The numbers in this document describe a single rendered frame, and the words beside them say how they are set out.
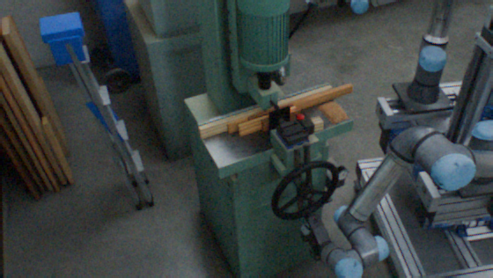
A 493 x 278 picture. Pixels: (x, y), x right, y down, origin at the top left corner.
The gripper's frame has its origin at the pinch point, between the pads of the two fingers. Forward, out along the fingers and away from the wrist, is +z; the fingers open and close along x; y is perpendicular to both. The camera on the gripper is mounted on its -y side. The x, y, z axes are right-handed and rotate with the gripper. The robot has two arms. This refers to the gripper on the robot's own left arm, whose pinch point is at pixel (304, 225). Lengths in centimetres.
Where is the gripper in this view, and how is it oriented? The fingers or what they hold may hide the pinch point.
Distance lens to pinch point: 179.5
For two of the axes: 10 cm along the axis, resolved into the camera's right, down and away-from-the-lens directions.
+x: 8.9, -3.2, 3.2
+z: -3.8, -1.5, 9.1
